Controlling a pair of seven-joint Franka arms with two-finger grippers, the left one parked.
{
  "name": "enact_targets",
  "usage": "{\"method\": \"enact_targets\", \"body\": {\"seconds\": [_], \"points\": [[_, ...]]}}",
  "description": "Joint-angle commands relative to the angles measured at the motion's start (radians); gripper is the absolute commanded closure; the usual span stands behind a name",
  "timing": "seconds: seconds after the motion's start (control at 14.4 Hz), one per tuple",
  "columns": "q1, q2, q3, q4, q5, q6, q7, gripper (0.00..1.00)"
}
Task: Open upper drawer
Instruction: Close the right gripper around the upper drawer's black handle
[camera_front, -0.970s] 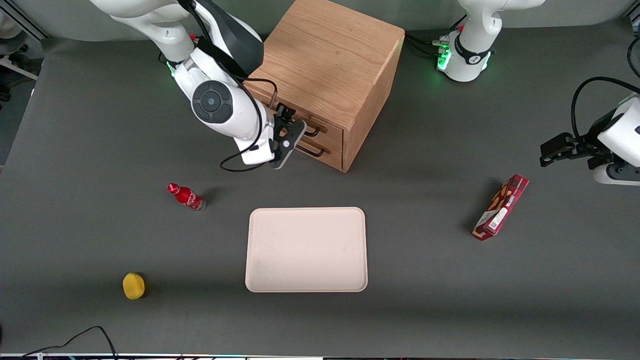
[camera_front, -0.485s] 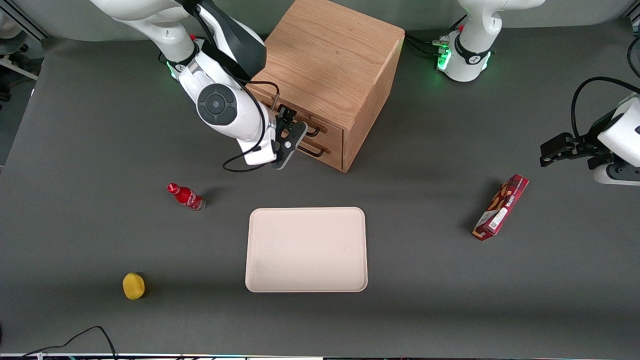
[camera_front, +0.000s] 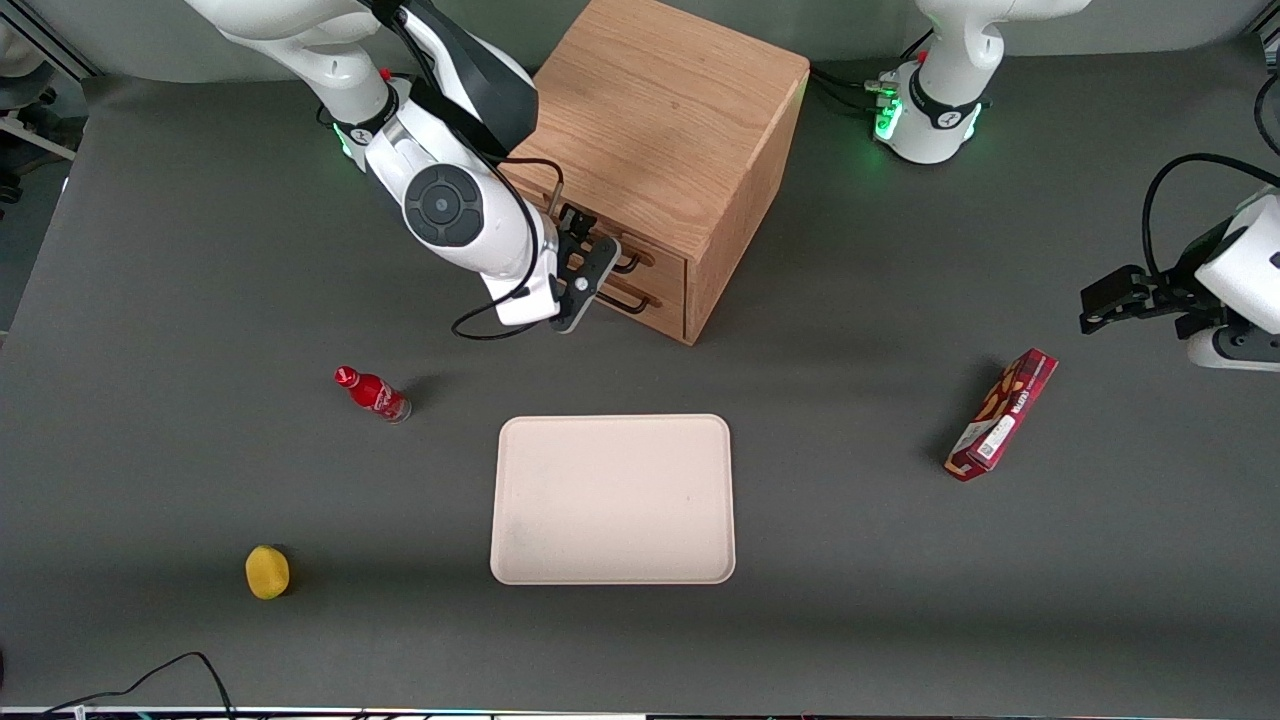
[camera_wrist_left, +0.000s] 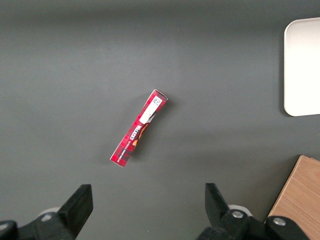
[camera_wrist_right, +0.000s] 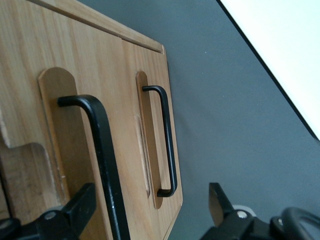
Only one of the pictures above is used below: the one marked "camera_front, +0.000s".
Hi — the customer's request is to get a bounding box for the wooden drawer cabinet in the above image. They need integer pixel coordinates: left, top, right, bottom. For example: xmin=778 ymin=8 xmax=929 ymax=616
xmin=497 ymin=0 xmax=811 ymax=346

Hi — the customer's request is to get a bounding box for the red tartan cookie box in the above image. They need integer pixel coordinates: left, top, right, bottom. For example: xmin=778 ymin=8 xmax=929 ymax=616
xmin=944 ymin=347 xmax=1060 ymax=483

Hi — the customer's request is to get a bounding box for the small red soda bottle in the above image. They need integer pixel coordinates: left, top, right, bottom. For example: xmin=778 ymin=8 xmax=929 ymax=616
xmin=334 ymin=366 xmax=413 ymax=424

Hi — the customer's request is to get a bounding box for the cream plastic tray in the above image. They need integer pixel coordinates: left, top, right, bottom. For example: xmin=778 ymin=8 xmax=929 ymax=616
xmin=489 ymin=413 xmax=737 ymax=586

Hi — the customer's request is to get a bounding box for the yellow lemon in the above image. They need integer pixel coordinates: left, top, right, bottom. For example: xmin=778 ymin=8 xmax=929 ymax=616
xmin=245 ymin=544 xmax=292 ymax=601

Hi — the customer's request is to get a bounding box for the grey background equipment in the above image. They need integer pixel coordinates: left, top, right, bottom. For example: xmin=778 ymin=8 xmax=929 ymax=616
xmin=0 ymin=0 xmax=101 ymax=206

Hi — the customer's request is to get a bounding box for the grey white wrist camera mount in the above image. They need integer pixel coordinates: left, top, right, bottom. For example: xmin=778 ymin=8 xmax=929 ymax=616
xmin=1187 ymin=327 xmax=1280 ymax=373

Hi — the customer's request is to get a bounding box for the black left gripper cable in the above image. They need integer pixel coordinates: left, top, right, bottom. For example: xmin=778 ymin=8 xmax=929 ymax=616
xmin=1140 ymin=152 xmax=1280 ymax=281

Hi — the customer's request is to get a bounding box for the black hanging cable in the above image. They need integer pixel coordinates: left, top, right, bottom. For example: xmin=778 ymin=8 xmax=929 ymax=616
xmin=1254 ymin=68 xmax=1280 ymax=157

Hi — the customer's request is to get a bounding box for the black base cable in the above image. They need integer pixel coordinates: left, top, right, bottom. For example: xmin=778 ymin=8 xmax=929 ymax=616
xmin=808 ymin=63 xmax=887 ymax=93
xmin=820 ymin=80 xmax=893 ymax=121

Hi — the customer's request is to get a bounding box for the black table edge cable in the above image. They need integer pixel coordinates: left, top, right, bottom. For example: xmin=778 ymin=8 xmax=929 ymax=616
xmin=40 ymin=652 xmax=237 ymax=720

